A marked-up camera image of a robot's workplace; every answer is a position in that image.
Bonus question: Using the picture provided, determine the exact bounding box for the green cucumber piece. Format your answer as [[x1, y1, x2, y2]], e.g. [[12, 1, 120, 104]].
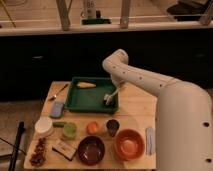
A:
[[53, 122, 66, 128]]

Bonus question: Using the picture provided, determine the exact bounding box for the white bottle on green base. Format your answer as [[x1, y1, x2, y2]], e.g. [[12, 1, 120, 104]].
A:
[[81, 0, 111, 25]]

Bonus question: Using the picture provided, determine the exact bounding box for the green cup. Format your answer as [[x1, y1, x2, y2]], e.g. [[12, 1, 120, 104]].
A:
[[62, 122, 77, 139]]

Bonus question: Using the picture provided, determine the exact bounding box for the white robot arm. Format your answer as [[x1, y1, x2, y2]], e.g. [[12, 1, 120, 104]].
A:
[[102, 49, 213, 171]]

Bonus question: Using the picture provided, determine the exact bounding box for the dark purple bowl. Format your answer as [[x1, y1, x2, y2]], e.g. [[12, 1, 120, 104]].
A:
[[77, 136, 105, 166]]

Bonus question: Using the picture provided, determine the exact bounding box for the black pole stand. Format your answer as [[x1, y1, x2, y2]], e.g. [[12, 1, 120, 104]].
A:
[[8, 122, 25, 171]]

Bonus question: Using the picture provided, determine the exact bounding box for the blue folded cloth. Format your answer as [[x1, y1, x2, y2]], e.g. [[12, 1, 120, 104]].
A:
[[145, 127, 156, 156]]

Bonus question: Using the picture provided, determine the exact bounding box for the white bowl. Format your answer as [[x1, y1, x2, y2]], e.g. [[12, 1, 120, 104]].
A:
[[35, 117, 53, 137]]

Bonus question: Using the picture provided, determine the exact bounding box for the yellow corn cob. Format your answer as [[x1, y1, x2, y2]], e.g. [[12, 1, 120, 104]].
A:
[[77, 82, 96, 88]]

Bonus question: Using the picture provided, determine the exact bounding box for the small metal cup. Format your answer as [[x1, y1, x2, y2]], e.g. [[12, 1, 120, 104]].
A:
[[106, 119, 120, 137]]

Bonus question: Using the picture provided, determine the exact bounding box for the orange fruit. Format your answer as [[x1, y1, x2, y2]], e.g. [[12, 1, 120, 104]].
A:
[[86, 121, 99, 135]]

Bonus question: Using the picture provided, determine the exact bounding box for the metal spoon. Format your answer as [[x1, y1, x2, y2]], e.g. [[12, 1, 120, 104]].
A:
[[48, 84, 69, 101]]

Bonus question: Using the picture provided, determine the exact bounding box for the orange bowl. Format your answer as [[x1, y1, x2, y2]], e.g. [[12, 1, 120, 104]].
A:
[[113, 129, 145, 161]]

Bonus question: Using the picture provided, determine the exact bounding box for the green plastic tray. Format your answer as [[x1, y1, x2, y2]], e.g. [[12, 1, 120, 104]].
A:
[[65, 77, 119, 114]]

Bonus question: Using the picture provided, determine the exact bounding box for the brown dried food cluster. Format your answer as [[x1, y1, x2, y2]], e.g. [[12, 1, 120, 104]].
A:
[[30, 138, 46, 167]]

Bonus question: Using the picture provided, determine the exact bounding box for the blue sponge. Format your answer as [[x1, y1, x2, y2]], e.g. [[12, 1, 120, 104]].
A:
[[49, 101, 64, 118]]

